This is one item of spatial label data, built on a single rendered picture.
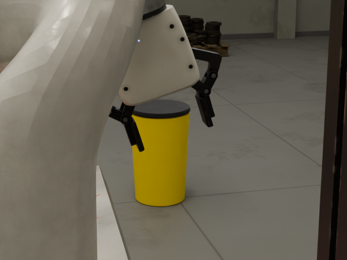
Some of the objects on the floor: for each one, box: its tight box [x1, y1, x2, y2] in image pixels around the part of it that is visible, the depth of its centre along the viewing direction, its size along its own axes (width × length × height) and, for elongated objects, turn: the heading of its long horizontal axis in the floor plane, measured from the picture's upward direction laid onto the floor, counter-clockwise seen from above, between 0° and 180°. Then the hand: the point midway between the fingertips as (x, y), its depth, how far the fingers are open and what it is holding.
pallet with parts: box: [178, 15, 230, 57], centre depth 1056 cm, size 94×135×49 cm
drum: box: [132, 100, 191, 207], centre depth 484 cm, size 40×39×62 cm
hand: (172, 129), depth 95 cm, fingers open, 8 cm apart
